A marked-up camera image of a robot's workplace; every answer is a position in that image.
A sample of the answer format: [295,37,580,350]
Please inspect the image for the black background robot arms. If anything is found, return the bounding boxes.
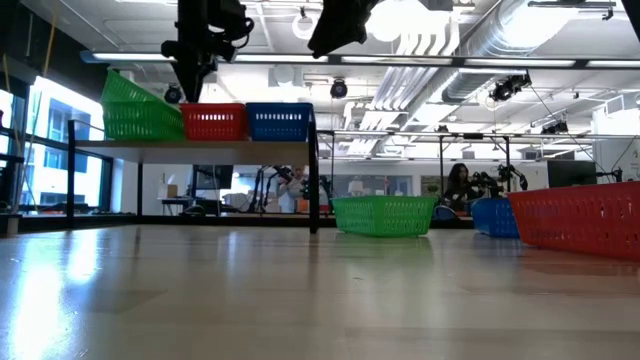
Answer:
[249,165,334,214]
[469,163,530,199]

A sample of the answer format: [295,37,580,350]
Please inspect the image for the black aluminium table frame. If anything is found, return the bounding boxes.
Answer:
[0,213,475,232]

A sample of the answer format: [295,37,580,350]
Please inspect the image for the black background rig frame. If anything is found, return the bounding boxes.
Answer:
[319,129,640,201]

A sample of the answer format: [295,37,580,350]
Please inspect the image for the person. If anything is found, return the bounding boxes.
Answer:
[442,162,479,212]
[277,167,310,215]

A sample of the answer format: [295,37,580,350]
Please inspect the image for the black computer monitor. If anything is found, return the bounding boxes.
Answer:
[546,159,599,189]
[194,164,235,190]

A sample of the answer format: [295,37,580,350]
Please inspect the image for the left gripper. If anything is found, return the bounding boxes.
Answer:
[160,14,237,104]

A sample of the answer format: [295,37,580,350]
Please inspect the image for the white hanging ring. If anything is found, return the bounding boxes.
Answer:
[291,12,317,41]

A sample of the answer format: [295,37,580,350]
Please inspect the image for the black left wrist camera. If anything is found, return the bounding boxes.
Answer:
[209,0,255,49]

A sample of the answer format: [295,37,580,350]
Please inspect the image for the yellow hanging strap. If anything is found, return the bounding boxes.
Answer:
[41,0,60,79]

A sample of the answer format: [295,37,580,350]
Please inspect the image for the silver ventilation duct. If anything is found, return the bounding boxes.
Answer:
[442,0,581,104]

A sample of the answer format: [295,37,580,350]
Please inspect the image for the wooden shelf with black legs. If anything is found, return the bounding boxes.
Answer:
[66,118,321,235]

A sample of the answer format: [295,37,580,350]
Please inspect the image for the blue plastic basket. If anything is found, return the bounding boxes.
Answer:
[247,107,314,143]
[245,101,315,113]
[469,197,521,239]

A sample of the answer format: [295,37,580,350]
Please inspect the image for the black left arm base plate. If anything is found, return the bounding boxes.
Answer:
[0,212,22,239]

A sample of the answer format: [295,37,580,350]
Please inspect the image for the long ceiling light bar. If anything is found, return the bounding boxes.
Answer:
[79,48,640,71]

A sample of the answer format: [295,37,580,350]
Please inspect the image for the red plastic basket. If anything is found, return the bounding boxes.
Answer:
[179,102,250,114]
[180,107,249,142]
[506,181,640,261]

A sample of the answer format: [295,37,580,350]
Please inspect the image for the black ceiling track fixture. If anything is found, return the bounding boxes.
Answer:
[527,0,617,22]

